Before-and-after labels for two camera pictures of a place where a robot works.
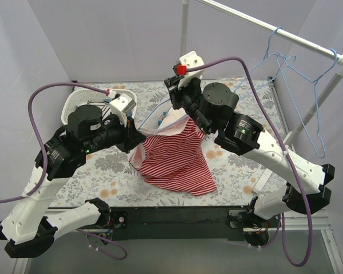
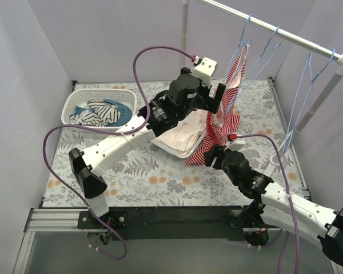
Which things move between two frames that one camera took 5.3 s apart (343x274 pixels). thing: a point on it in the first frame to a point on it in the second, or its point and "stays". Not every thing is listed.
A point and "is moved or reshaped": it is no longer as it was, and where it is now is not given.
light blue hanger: (174, 128) to (231, 61)
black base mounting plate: (180, 223) stays
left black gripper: (128, 135) to (207, 93)
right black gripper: (176, 93) to (217, 158)
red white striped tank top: (175, 161) is moved or reshaped
